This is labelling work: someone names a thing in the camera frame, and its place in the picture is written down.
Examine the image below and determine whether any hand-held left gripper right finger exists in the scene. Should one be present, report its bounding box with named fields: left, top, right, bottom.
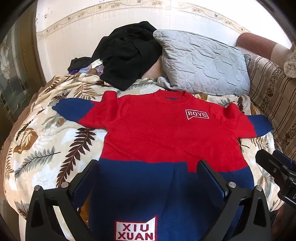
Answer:
left=196, top=159, right=272, bottom=241

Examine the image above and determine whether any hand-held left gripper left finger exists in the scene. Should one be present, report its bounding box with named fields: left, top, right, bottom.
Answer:
left=25, top=159, right=100, bottom=241

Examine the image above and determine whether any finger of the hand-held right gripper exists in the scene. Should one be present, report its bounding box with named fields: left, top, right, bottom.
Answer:
left=272, top=150, right=296, bottom=173
left=255, top=149, right=290, bottom=184

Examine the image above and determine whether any red and blue knit sweater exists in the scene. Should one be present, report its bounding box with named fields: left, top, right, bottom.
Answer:
left=52, top=90, right=275, bottom=241

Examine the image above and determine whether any black clothes pile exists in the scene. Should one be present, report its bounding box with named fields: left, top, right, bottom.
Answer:
left=68, top=21, right=163, bottom=91

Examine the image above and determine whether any leaf print blanket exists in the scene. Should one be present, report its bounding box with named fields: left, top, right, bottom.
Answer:
left=4, top=74, right=285, bottom=241

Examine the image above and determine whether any brown striped cushion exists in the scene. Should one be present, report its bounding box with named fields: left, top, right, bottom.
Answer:
left=247, top=54, right=296, bottom=161

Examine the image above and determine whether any beige lace cloth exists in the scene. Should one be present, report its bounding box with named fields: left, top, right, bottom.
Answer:
left=283, top=49, right=296, bottom=79

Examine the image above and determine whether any purple cloth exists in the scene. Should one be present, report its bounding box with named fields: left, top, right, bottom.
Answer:
left=69, top=60, right=105, bottom=76

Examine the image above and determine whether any grey quilted pillow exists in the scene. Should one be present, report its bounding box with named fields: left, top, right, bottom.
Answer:
left=153, top=29, right=252, bottom=96

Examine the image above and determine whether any pink pillow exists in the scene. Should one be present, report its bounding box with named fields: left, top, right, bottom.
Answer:
left=141, top=57, right=167, bottom=80

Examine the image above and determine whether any glass panel door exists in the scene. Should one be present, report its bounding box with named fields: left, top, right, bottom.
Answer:
left=0, top=13, right=47, bottom=131

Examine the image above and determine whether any brown padded headboard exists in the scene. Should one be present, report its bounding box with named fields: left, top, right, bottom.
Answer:
left=235, top=32, right=292, bottom=70

